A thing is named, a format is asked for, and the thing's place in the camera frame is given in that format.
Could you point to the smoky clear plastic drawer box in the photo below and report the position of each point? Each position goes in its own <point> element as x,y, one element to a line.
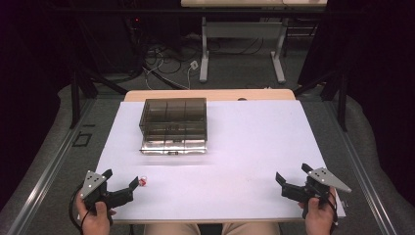
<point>174,117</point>

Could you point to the person's beige trouser legs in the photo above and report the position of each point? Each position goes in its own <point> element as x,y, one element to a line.
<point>169,229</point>

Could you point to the small red and white piece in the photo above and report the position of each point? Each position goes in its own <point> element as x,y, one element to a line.
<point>143,181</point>

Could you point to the person's right hand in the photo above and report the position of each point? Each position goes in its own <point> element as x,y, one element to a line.
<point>319,218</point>

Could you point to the white table cover sheet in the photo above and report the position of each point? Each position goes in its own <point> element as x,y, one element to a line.
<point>244,147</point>

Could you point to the black metal stand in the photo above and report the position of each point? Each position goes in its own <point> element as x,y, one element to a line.
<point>342,101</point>
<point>75,98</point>

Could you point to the aluminium floor rail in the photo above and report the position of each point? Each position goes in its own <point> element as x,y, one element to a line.
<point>362,169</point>
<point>49,173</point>

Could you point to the clear plastic drawer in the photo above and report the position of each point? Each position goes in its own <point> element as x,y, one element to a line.
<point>173,147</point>

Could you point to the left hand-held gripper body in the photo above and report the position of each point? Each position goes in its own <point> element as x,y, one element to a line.
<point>94,191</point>

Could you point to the person's left hand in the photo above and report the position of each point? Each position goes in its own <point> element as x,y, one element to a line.
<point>94,223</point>

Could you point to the white-legged desk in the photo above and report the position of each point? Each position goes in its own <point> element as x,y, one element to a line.
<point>241,31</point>

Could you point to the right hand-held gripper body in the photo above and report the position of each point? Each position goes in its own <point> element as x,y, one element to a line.
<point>321,179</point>

